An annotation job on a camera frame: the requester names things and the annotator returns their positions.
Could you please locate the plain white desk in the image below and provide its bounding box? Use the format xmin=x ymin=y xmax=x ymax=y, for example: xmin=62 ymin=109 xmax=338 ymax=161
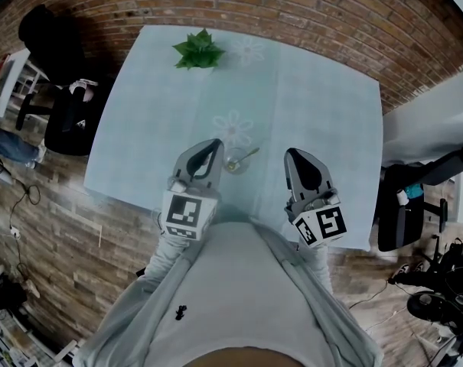
xmin=380 ymin=65 xmax=463 ymax=167

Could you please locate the person's left forearm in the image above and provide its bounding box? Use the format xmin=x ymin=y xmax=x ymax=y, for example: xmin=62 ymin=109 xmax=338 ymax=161
xmin=145 ymin=233 xmax=201 ymax=287

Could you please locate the clear drinking glass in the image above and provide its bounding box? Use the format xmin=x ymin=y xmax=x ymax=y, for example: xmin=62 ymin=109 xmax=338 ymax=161
xmin=223 ymin=147 xmax=253 ymax=177

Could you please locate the black round stool seat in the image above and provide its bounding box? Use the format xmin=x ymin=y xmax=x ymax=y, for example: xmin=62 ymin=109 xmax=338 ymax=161
xmin=406 ymin=290 xmax=445 ymax=320

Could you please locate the green potted plant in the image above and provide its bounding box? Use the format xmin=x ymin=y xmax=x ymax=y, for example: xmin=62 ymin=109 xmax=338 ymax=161
xmin=172 ymin=28 xmax=227 ymax=76

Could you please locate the person's right forearm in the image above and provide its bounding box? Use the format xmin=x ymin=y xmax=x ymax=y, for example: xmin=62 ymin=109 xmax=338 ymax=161
xmin=298 ymin=242 xmax=334 ymax=294

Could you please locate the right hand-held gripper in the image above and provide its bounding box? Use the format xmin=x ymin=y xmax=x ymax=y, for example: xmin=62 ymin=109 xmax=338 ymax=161
xmin=283 ymin=147 xmax=348 ymax=249

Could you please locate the white desk with shelf frame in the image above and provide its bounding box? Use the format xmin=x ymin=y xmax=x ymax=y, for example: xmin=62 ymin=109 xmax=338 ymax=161
xmin=0 ymin=50 xmax=49 ymax=119

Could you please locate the person's torso in grey jacket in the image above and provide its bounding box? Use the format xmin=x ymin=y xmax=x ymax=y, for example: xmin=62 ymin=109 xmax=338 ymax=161
xmin=72 ymin=219 xmax=385 ymax=367

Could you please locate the pale blue flowered tablecloth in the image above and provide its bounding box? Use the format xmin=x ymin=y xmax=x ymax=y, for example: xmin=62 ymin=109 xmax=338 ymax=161
xmin=83 ymin=24 xmax=383 ymax=250

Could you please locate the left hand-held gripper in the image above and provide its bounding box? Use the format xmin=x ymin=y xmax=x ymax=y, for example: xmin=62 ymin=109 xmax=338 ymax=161
xmin=160 ymin=138 xmax=226 ymax=242

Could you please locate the black floor cable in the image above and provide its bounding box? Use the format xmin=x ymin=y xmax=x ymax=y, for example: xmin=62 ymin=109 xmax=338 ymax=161
xmin=8 ymin=183 xmax=41 ymax=229

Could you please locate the black office chair with armrests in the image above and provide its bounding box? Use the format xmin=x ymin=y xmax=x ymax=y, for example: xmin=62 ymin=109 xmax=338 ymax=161
xmin=372 ymin=138 xmax=463 ymax=253

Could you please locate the small gold spoon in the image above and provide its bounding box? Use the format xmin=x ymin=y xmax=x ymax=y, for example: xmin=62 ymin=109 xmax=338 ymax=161
xmin=227 ymin=147 xmax=261 ymax=170

